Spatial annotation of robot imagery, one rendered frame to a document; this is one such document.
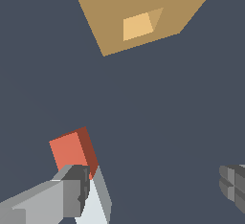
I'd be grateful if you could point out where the red cube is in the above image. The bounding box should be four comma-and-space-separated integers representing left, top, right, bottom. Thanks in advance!
48, 125, 113, 224

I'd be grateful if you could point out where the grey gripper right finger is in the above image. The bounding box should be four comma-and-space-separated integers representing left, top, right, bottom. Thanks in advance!
218, 164, 245, 215

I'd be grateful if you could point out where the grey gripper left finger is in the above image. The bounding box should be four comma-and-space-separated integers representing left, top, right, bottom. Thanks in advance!
0, 164, 91, 224

